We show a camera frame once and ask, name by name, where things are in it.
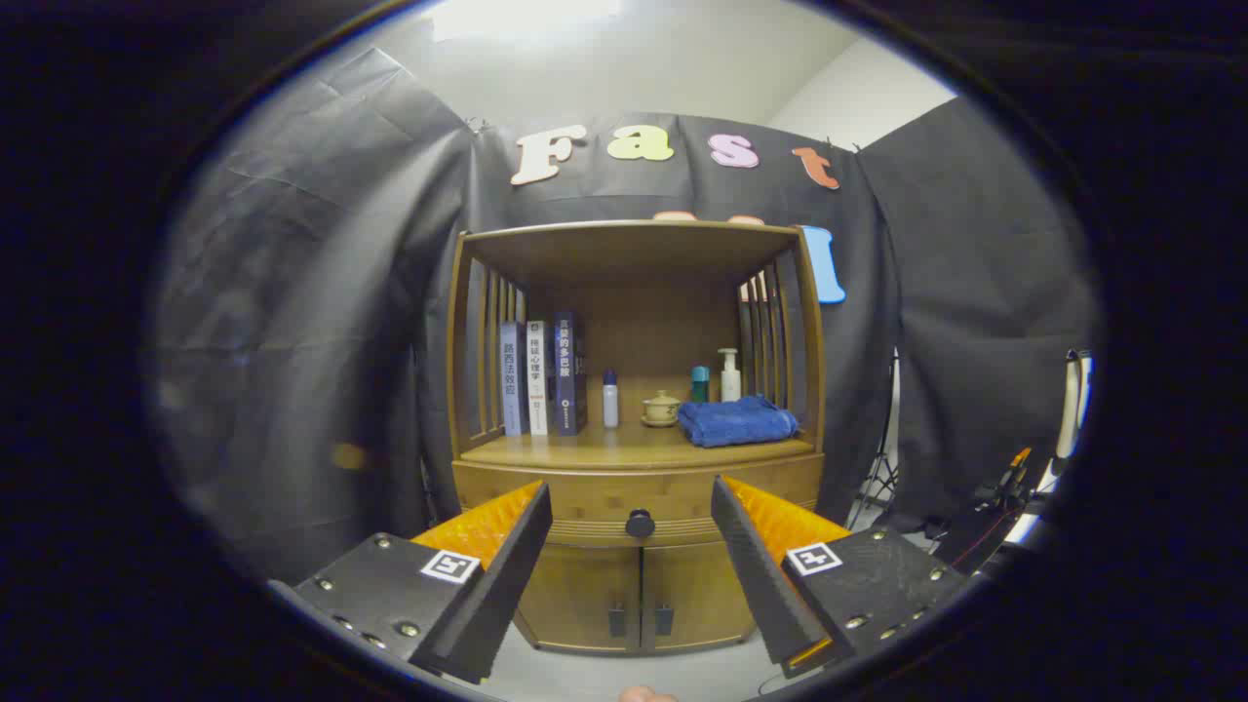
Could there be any dark blue book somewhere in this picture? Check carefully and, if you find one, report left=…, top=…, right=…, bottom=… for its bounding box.
left=552, top=311, right=589, bottom=437

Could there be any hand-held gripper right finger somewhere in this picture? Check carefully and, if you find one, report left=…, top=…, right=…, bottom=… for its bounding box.
left=710, top=475, right=966, bottom=681

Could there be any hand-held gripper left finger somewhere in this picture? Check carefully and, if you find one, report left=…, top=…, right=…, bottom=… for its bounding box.
left=268, top=480, right=554, bottom=685

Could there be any black backdrop cloth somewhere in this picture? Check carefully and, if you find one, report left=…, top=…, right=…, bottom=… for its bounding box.
left=146, top=47, right=1103, bottom=586

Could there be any wooden cabinet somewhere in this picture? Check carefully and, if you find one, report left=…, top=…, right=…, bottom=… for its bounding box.
left=447, top=219, right=828, bottom=656

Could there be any wooden drawer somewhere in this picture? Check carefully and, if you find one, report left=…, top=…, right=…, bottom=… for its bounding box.
left=452, top=454, right=826, bottom=549

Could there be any wooden countertop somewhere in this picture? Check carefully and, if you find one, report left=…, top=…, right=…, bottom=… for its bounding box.
left=458, top=421, right=818, bottom=471

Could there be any light blue book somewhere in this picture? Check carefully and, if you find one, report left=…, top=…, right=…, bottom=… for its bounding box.
left=500, top=322, right=527, bottom=437

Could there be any white curved stand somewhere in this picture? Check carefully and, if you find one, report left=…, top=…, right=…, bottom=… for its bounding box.
left=1056, top=349, right=1095, bottom=461

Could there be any blue folded towel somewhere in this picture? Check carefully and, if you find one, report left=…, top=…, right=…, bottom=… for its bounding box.
left=677, top=394, right=800, bottom=449

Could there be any wooden cabinet door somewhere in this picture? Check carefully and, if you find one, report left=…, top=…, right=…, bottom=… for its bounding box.
left=515, top=546, right=643, bottom=652
left=641, top=541, right=758, bottom=650

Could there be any white book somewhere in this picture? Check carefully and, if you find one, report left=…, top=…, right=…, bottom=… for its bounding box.
left=526, top=320, right=551, bottom=436

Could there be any black tripod stand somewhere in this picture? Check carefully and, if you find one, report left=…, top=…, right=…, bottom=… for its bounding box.
left=846, top=351, right=903, bottom=532

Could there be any black device orange tip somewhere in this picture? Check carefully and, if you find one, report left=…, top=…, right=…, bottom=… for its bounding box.
left=931, top=447, right=1056, bottom=576

